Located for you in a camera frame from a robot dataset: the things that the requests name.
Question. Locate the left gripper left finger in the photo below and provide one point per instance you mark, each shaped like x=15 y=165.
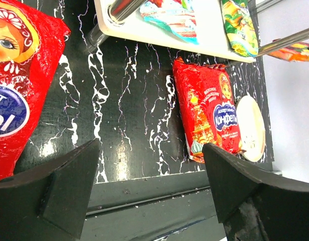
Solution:
x=49 y=201

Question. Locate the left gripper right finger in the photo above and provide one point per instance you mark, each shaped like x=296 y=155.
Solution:
x=255 y=204

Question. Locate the orange Fox's candy bag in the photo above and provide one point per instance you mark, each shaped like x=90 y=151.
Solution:
x=298 y=52

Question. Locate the green yellow Fox's candy bag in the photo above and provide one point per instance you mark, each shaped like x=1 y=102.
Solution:
x=239 y=28

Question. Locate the teal Fox's mint candy bag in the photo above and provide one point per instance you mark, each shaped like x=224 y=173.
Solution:
x=175 y=16

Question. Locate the right red Konfety candy bag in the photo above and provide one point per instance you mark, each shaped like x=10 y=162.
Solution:
x=207 y=108

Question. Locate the red konfety candy bag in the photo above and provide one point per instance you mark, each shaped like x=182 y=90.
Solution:
x=31 y=45
x=207 y=108

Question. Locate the left red Konfety candy bag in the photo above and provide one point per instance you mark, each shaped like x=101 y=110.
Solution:
x=31 y=45

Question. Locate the white two-tier shelf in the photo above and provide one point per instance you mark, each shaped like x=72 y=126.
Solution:
x=122 y=19

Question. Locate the cream floral plate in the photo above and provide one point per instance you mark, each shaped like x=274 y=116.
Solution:
x=252 y=128

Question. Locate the black marble mat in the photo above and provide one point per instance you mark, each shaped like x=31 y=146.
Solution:
x=122 y=94

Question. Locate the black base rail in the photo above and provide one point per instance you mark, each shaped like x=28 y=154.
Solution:
x=173 y=207

